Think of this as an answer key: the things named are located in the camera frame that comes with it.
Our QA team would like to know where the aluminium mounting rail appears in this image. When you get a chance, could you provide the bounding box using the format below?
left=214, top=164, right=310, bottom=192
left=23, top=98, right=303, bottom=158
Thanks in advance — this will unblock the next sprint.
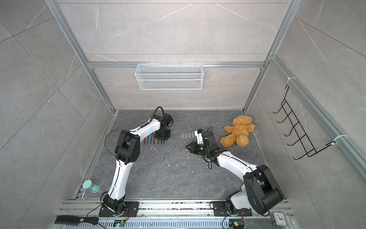
left=56, top=199, right=298, bottom=229

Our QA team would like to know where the black wire hook rack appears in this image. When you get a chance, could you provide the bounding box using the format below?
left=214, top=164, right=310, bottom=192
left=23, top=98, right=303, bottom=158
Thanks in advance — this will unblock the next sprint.
left=272, top=85, right=336, bottom=160

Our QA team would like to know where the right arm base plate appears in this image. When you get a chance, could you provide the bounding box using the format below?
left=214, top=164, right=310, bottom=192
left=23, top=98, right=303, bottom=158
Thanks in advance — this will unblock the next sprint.
left=210, top=201, right=253, bottom=217

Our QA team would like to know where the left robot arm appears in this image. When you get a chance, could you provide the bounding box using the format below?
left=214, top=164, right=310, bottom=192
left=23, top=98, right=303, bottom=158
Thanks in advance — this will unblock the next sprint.
left=101, top=106, right=173, bottom=217

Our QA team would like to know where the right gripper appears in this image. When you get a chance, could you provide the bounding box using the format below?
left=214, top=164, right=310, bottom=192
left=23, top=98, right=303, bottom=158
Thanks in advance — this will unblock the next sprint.
left=187, top=142, right=211, bottom=156

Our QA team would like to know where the teal sand timer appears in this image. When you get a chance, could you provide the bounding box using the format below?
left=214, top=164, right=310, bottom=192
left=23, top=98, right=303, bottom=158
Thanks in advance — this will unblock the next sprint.
left=82, top=180, right=100, bottom=193

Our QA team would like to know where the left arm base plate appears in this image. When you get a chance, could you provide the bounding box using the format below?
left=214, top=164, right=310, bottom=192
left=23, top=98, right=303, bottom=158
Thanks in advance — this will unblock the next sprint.
left=98, top=201, right=140, bottom=218

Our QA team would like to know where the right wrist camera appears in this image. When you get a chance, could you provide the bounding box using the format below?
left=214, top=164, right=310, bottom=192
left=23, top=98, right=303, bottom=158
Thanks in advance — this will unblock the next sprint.
left=194, top=129, right=205, bottom=145

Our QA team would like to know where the small white clock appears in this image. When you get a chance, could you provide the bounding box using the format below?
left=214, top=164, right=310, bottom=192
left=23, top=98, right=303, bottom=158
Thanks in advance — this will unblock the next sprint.
left=272, top=212, right=288, bottom=227

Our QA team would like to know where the brown teddy bear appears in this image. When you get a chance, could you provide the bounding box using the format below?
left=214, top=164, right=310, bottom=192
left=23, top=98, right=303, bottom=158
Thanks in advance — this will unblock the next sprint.
left=220, top=115, right=255, bottom=148

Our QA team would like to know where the white wire mesh basket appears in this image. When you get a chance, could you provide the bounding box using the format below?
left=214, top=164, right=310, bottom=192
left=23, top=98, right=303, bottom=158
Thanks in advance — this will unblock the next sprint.
left=135, top=64, right=204, bottom=90

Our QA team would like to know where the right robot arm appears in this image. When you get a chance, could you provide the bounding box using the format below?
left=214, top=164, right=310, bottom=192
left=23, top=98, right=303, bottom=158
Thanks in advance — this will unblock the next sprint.
left=186, top=129, right=285, bottom=216

